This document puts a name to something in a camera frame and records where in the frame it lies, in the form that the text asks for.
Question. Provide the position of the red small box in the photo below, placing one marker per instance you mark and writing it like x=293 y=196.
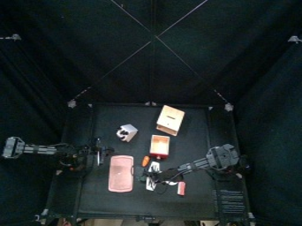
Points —
x=160 y=145

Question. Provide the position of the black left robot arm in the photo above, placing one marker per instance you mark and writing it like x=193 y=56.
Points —
x=39 y=150

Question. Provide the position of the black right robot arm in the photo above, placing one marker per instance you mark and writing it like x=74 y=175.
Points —
x=223 y=156

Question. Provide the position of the orange toy carrot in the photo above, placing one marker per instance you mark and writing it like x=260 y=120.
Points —
x=146 y=161

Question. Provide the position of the small red white toy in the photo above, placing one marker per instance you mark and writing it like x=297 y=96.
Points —
x=181 y=188

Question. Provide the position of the grey frame corner bracket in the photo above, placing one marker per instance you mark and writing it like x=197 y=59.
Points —
x=295 y=39
x=15 y=37
x=229 y=107
x=72 y=103

